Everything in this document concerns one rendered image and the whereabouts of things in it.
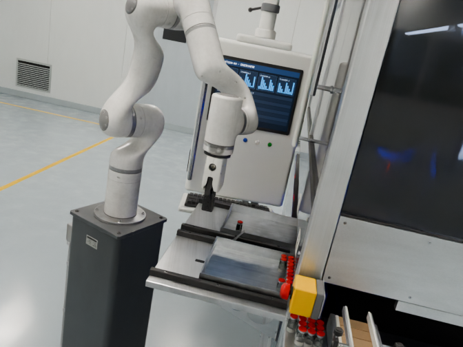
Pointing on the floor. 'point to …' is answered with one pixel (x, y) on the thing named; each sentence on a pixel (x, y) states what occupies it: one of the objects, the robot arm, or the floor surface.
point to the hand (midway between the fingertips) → (208, 204)
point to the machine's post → (345, 138)
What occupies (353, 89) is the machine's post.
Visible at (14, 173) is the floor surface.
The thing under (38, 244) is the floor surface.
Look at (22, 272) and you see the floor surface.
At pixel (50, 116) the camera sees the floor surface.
